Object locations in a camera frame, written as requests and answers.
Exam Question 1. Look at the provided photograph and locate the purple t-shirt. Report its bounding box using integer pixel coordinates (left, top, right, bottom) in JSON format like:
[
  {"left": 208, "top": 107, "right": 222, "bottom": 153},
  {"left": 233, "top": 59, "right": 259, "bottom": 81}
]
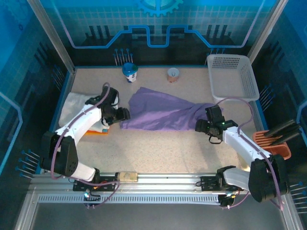
[{"left": 119, "top": 86, "right": 224, "bottom": 132}]

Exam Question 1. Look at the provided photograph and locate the orange folded cloth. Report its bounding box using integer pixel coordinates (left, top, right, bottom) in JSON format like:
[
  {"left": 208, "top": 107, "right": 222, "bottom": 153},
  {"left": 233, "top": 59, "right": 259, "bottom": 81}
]
[{"left": 85, "top": 128, "right": 111, "bottom": 136}]

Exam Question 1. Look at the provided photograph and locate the white t-shirt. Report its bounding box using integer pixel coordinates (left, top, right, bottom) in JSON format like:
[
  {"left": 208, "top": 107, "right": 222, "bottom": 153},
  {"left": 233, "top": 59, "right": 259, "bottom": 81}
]
[{"left": 58, "top": 92, "right": 107, "bottom": 127}]

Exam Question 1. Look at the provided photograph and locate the blue and white cup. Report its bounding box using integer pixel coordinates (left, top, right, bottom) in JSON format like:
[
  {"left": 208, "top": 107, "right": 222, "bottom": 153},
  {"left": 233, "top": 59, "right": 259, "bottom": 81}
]
[{"left": 121, "top": 62, "right": 139, "bottom": 84}]

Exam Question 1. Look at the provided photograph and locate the white perforated plastic basket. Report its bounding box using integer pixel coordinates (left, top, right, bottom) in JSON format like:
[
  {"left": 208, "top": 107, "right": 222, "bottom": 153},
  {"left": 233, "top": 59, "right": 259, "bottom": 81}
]
[{"left": 206, "top": 54, "right": 260, "bottom": 102}]

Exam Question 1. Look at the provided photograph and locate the beige taped block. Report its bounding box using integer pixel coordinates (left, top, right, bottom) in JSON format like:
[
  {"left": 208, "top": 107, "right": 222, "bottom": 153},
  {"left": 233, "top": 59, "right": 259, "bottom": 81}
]
[{"left": 115, "top": 171, "right": 139, "bottom": 183}]

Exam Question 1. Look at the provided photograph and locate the orange plastic holder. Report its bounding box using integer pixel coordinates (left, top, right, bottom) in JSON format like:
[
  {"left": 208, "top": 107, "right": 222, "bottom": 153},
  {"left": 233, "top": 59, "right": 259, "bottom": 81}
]
[{"left": 252, "top": 130, "right": 292, "bottom": 161}]

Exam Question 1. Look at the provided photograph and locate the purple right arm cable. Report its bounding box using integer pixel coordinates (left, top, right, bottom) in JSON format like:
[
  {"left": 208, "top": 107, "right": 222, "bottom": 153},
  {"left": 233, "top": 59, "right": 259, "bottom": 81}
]
[{"left": 217, "top": 97, "right": 285, "bottom": 211}]

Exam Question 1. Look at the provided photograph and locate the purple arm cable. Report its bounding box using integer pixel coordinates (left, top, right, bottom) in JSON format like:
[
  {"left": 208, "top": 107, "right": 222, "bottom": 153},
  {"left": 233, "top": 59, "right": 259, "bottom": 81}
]
[
  {"left": 217, "top": 97, "right": 285, "bottom": 211},
  {"left": 49, "top": 82, "right": 120, "bottom": 209}
]

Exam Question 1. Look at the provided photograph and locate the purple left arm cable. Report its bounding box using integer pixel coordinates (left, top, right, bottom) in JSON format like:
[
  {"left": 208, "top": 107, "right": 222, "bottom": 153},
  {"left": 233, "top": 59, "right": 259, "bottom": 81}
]
[{"left": 49, "top": 82, "right": 120, "bottom": 209}]

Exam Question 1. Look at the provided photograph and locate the aluminium mounting rail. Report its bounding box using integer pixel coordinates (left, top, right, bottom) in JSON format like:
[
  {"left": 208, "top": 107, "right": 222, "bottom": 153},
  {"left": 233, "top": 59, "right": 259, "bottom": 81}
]
[{"left": 31, "top": 171, "right": 288, "bottom": 192}]

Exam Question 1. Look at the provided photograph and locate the black cylindrical handle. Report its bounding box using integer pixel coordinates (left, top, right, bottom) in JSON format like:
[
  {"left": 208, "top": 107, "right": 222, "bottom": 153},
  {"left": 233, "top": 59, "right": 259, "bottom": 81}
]
[
  {"left": 265, "top": 119, "right": 296, "bottom": 137},
  {"left": 268, "top": 124, "right": 301, "bottom": 142}
]

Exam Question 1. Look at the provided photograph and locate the grey slotted cable duct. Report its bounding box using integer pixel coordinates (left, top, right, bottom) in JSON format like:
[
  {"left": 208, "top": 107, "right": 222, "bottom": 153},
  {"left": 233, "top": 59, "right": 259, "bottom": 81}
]
[{"left": 38, "top": 194, "right": 226, "bottom": 204}]

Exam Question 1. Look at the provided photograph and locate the aluminium frame post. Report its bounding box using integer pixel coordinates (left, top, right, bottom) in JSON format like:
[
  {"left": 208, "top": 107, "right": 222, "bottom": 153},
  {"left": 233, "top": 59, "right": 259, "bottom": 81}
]
[
  {"left": 26, "top": 0, "right": 77, "bottom": 74},
  {"left": 247, "top": 0, "right": 288, "bottom": 60}
]

